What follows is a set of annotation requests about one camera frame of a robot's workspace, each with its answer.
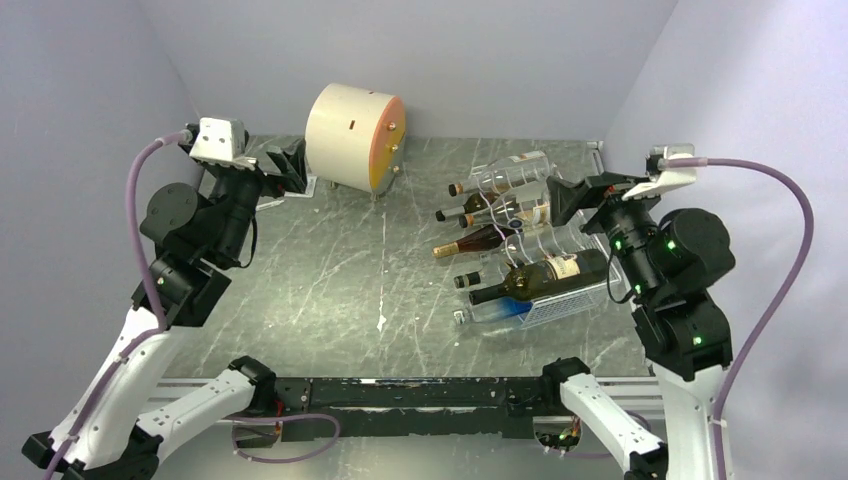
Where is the clear bottle yellow label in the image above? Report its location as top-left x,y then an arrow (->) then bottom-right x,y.
458,182 -> 550,230

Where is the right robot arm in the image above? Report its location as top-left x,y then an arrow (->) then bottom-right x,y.
539,172 -> 735,479

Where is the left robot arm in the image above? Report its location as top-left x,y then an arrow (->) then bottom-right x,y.
22,141 -> 306,479

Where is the clear bottle black cap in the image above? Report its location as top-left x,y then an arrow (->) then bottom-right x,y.
453,224 -> 604,289

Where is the dark green wine bottle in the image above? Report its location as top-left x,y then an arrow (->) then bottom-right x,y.
468,249 -> 608,305

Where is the red bottle gold cap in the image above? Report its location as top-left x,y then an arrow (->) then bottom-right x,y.
432,225 -> 519,259

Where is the dark bottle silver cap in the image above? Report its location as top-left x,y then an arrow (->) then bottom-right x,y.
435,204 -> 483,222

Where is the blue clear bottle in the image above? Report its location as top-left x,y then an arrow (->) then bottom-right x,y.
453,298 -> 533,325

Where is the cream cylindrical drum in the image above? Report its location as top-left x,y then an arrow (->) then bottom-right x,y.
305,83 -> 407,198

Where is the white wire wine rack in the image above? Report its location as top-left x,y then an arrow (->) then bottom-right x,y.
453,169 -> 623,329

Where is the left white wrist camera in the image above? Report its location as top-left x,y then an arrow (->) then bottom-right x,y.
189,117 -> 257,171

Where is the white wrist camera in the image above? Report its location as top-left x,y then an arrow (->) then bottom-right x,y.
623,143 -> 697,200
189,117 -> 257,171

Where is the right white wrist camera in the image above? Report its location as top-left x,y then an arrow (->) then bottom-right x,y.
623,143 -> 697,200

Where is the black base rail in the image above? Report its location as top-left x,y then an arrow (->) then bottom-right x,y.
276,376 -> 571,439

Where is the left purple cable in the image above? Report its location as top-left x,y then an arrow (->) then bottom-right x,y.
39,131 -> 195,480

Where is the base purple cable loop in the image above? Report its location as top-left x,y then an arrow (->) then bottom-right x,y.
230,413 -> 342,465

